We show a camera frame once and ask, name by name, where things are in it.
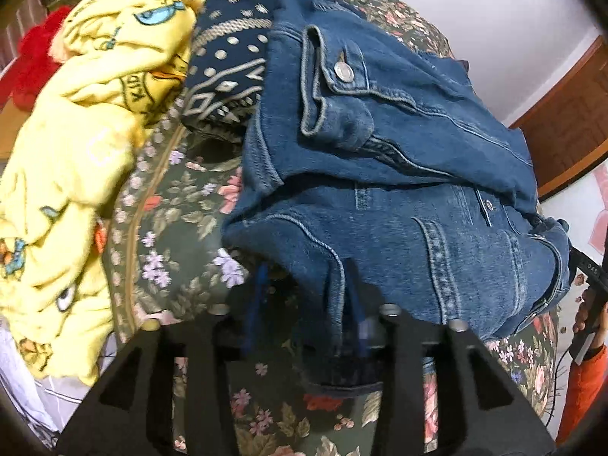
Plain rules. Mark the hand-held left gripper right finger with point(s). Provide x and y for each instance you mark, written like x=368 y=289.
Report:
x=357 y=327

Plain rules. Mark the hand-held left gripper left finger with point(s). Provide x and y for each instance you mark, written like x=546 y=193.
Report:
x=254 y=313

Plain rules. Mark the blue denim jacket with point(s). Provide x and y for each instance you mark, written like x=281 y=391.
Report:
x=403 y=152

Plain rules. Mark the person's right forearm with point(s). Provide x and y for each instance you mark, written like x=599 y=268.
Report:
x=584 y=394

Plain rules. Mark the person's right hand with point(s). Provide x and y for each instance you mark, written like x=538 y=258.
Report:
x=582 y=312

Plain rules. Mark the frosted sliding wardrobe door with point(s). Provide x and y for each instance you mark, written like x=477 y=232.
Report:
x=570 y=221

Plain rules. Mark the floral bedspread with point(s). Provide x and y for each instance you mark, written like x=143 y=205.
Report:
x=180 y=228

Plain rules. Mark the wooden door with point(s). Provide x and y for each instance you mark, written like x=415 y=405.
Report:
x=570 y=128

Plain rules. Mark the white cloth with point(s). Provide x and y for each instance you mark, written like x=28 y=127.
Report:
x=23 y=380

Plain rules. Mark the yellow cartoon blanket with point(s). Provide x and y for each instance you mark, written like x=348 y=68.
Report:
x=71 y=152

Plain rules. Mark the navy patterned cloth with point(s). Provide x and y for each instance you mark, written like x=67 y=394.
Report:
x=228 y=57

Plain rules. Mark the red fluffy cloth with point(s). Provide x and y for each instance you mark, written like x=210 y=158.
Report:
x=33 y=66

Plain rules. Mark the striped red curtain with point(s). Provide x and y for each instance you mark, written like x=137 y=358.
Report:
x=14 y=33

